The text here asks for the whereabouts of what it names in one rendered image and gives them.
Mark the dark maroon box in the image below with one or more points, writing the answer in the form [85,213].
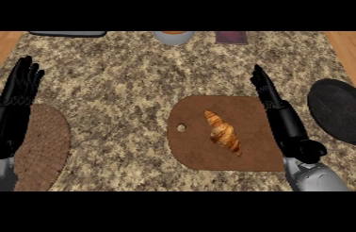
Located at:
[231,37]

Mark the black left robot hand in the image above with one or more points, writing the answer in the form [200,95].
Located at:
[14,97]

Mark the golden brown croissant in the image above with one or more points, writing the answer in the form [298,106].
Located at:
[224,132]

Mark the black round pan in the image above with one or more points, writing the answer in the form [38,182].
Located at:
[335,110]

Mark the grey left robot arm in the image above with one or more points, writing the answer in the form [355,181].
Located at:
[5,174]

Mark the brown wooden cutting board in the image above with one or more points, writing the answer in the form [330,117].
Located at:
[222,133]

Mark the grey bowl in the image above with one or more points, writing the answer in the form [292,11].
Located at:
[174,37]

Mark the brown woven placemat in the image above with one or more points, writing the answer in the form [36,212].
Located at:
[41,147]

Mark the dark grey flat tray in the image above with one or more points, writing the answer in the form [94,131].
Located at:
[67,33]

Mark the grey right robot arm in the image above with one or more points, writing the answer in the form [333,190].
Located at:
[314,177]

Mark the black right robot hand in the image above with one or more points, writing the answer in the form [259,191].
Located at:
[283,119]

